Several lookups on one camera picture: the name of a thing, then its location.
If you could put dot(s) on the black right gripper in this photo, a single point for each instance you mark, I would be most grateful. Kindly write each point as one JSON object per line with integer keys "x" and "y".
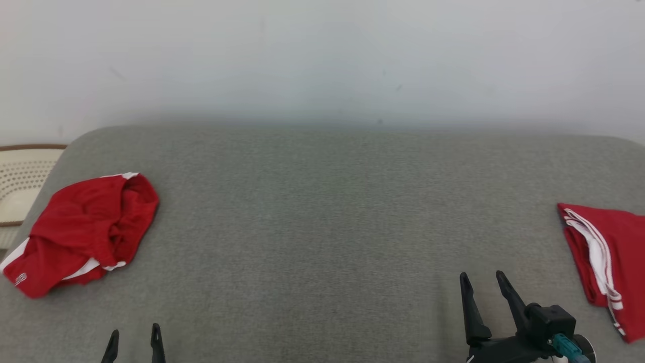
{"x": 504, "y": 350}

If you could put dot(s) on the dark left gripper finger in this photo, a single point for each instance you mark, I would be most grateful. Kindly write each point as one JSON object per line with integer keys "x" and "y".
{"x": 111, "y": 350}
{"x": 157, "y": 345}

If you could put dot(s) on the red garment with white stripes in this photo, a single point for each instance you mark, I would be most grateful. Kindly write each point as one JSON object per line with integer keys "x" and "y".
{"x": 620, "y": 252}

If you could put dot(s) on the crumpled red shorts white trim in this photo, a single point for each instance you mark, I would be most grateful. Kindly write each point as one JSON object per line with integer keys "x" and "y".
{"x": 85, "y": 232}

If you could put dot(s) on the cream woven laundry basket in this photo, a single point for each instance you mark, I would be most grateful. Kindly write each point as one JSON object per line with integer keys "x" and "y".
{"x": 22, "y": 181}

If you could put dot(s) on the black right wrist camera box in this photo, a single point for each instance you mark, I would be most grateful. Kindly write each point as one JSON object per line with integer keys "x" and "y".
{"x": 552, "y": 322}

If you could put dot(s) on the teal right camera connector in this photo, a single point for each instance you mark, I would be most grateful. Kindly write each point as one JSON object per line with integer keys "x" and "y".
{"x": 569, "y": 349}

